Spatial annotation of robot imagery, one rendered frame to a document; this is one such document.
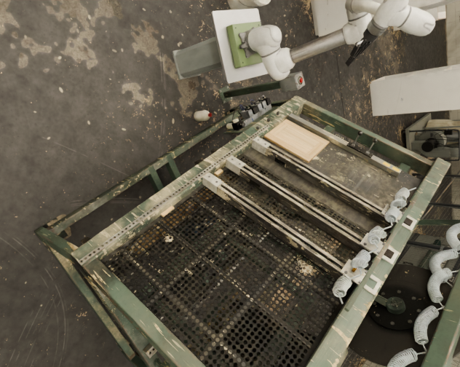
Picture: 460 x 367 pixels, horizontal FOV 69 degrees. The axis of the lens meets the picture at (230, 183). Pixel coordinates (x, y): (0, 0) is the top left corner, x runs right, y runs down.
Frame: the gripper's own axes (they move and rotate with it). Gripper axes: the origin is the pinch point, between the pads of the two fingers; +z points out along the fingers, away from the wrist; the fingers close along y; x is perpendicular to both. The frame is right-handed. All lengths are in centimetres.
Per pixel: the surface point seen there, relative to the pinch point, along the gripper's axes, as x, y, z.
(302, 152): -17, -4, 74
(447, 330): -150, -19, 43
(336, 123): -5, 47, 79
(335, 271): -93, -59, 43
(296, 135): 0, 6, 81
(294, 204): -49, -47, 58
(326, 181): -46, -16, 58
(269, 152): -6, -28, 75
